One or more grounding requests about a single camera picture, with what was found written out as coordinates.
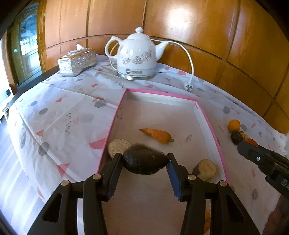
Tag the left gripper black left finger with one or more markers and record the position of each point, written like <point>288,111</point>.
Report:
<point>59,214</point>

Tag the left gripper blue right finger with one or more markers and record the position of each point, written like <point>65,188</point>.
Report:
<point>228,215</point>

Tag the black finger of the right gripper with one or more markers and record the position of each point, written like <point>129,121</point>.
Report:
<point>257,155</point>

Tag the orange mandarin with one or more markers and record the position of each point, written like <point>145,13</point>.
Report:
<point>207,221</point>
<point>234,125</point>

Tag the small red tomato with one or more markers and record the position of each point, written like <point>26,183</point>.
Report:
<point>251,141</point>

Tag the dark round fruit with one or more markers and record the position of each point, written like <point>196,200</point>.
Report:
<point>236,137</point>

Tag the cut pale vegetable piece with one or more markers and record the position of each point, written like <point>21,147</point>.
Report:
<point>205,170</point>

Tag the dark avocado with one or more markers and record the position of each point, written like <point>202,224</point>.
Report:
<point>143,160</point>

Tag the small orange carrot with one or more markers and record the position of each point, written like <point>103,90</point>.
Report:
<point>159,135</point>

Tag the person right hand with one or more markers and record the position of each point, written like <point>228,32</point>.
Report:
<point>278,220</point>

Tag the pink white shallow box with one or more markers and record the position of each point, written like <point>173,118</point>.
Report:
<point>166,154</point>

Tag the patterned white tablecloth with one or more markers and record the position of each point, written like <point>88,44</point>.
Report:
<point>59,130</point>

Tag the silver tissue box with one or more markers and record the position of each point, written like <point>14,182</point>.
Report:
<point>77,61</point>

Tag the white ceramic electric kettle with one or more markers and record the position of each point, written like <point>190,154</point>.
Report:
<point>136,56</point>

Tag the wooden glass door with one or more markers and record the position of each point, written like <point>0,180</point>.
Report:
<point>24,45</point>

